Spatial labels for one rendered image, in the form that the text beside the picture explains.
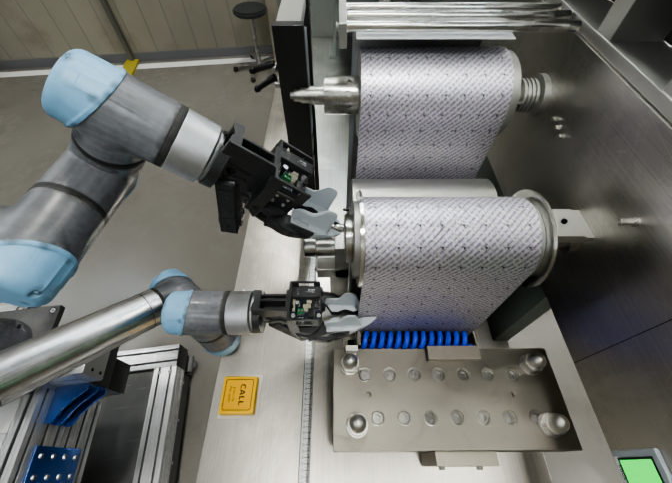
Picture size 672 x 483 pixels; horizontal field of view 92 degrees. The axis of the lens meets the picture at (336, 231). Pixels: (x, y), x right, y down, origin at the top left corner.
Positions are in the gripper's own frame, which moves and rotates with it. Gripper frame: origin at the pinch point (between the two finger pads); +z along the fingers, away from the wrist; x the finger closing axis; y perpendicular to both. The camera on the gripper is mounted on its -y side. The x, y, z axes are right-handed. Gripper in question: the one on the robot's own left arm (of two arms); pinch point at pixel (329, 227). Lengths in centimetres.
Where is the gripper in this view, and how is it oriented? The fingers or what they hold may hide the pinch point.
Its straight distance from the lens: 50.7
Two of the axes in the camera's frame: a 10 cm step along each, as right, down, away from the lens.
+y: 6.4, -4.6, -6.2
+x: 0.0, -8.1, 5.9
